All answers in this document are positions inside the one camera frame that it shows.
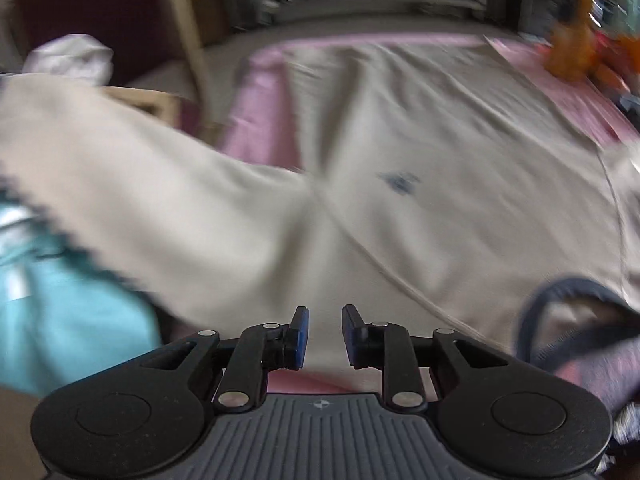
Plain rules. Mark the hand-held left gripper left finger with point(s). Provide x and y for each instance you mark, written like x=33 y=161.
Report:
x=300 y=334

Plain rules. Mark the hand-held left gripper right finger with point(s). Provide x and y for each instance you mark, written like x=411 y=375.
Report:
x=348 y=331

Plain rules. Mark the beige polo shirt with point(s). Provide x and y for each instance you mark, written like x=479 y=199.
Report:
x=350 y=170

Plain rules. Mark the teal cloth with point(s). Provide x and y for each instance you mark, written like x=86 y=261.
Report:
x=65 y=320

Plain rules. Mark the pink blanket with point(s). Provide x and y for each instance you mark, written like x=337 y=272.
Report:
x=260 y=90

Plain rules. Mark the light wooden stool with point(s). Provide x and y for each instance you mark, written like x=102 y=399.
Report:
x=145 y=105

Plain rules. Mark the white crumpled cloth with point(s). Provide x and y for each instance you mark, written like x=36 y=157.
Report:
x=70 y=57

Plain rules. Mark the orange giraffe plush toy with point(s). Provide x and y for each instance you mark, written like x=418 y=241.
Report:
x=570 y=35

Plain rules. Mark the red orange plush toy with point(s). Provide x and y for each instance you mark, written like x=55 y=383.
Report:
x=612 y=62

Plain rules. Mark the maroon chair with beige frame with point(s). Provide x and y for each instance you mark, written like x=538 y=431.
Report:
x=100 y=5

